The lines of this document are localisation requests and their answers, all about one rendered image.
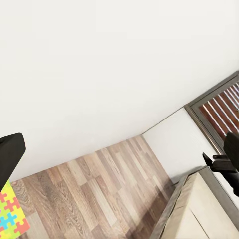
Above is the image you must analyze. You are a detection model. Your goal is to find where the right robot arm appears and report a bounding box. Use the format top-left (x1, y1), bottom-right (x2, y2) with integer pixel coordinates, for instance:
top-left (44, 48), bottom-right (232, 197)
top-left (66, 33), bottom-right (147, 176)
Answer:
top-left (203, 152), bottom-right (239, 197)

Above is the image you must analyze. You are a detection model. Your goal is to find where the jigsaw puzzle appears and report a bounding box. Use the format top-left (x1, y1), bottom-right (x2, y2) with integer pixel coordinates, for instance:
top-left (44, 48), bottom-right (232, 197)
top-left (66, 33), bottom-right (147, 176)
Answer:
top-left (0, 181), bottom-right (30, 239)

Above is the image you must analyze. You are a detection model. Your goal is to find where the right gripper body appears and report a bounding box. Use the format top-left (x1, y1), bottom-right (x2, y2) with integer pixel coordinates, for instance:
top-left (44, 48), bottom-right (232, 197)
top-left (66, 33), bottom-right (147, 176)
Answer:
top-left (211, 161), bottom-right (239, 183)

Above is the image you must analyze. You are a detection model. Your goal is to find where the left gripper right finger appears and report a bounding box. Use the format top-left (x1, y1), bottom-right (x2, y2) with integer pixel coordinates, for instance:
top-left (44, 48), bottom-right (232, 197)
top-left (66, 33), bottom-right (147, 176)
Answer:
top-left (223, 132), bottom-right (239, 173)

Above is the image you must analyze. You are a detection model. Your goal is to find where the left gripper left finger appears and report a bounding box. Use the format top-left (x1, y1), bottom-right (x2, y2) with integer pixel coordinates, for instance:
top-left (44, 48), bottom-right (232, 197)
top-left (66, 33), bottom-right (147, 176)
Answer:
top-left (0, 132), bottom-right (26, 192)

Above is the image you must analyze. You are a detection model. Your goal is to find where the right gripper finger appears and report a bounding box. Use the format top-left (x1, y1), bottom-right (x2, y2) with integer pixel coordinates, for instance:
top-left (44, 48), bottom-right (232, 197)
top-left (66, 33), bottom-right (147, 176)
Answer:
top-left (203, 152), bottom-right (215, 169)

